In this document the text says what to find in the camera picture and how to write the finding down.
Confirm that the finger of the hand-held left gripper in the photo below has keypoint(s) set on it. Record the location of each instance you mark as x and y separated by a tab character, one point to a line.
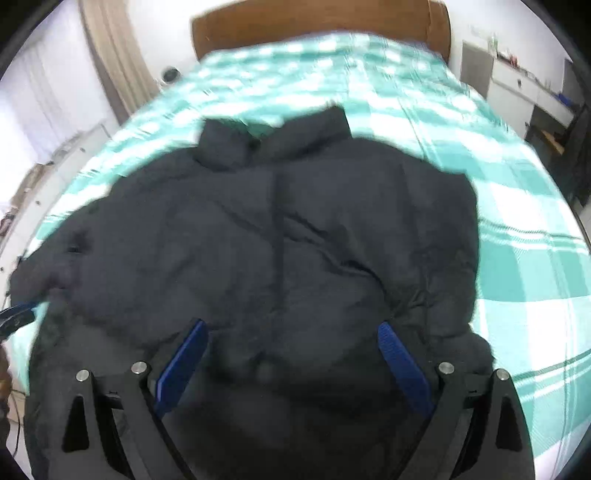
16	319

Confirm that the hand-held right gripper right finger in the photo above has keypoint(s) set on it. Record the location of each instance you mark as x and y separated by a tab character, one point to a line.
399	357

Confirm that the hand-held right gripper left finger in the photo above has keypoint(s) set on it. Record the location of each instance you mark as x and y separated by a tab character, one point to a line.
182	357

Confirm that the black puffer jacket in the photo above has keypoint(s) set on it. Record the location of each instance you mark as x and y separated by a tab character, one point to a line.
277	230

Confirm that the green checked blanket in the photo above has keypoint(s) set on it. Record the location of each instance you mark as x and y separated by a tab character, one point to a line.
508	221

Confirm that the white sheer curtain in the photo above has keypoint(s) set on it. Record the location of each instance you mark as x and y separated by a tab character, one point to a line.
37	101

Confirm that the wooden chair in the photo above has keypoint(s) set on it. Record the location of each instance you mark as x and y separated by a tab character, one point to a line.
549	134

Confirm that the dark coat on chair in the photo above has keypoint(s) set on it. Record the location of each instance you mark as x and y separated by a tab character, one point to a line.
577	152

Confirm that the beige curtain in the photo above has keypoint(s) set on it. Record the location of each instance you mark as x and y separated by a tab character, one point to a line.
115	60

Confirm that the small white fan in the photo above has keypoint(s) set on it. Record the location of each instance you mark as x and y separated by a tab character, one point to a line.
170	75

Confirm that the white desk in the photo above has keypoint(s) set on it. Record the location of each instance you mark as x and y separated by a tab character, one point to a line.
517	83

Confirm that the wooden headboard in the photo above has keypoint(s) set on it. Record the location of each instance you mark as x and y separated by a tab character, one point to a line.
323	18

